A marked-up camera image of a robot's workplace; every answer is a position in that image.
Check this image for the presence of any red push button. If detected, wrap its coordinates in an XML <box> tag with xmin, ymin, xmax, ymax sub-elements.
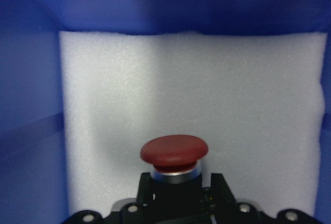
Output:
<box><xmin>140</xmin><ymin>135</ymin><xmax>208</xmax><ymax>210</ymax></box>

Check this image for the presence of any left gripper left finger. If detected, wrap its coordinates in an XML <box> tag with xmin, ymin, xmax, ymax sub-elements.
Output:
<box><xmin>136</xmin><ymin>172</ymin><xmax>155</xmax><ymax>206</ymax></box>

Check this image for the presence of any left blue plastic bin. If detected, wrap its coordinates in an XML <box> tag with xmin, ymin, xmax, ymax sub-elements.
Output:
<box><xmin>1</xmin><ymin>0</ymin><xmax>330</xmax><ymax>223</ymax></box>

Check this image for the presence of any white foam pad left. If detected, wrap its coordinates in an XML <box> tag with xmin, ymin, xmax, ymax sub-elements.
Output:
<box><xmin>59</xmin><ymin>31</ymin><xmax>327</xmax><ymax>216</ymax></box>

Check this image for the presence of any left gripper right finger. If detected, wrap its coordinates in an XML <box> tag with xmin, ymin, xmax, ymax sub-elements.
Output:
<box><xmin>210</xmin><ymin>173</ymin><xmax>236</xmax><ymax>206</ymax></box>

